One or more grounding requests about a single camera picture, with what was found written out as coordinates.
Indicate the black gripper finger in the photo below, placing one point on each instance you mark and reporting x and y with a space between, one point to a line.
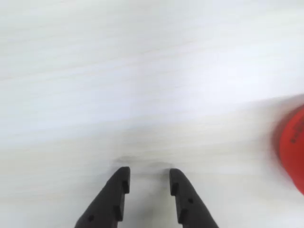
107 202
190 202

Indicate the red rubber duck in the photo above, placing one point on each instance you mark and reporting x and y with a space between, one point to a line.
291 147

